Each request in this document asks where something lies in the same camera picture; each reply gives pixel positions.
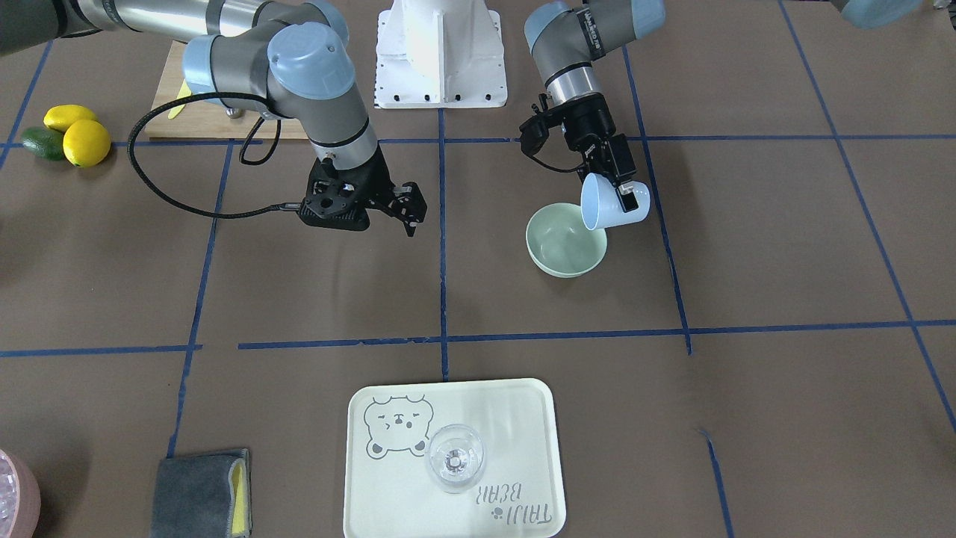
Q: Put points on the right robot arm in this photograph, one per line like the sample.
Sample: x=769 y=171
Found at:
x=281 y=61

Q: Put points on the yellow lemon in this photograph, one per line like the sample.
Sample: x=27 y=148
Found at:
x=86 y=143
x=61 y=117

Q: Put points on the light blue plastic cup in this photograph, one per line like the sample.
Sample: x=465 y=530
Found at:
x=604 y=206

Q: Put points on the pink bowl of ice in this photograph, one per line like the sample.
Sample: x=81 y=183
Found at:
x=20 y=497

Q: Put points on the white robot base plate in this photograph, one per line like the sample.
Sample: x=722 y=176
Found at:
x=439 y=54

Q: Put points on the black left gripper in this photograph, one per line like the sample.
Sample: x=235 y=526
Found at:
x=585 y=125

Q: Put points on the green ceramic bowl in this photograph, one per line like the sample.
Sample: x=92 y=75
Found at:
x=559 y=243

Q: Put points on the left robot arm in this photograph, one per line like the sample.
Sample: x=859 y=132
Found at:
x=565 y=42

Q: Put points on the clear wine glass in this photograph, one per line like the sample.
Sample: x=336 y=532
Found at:
x=456 y=458

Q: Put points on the green lime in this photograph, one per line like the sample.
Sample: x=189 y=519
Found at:
x=44 y=143

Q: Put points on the cream bear tray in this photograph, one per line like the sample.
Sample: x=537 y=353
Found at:
x=388 y=491

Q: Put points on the grey folded cloth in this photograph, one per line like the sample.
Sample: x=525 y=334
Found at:
x=206 y=495

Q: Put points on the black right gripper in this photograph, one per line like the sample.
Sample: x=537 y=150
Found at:
x=376 y=181

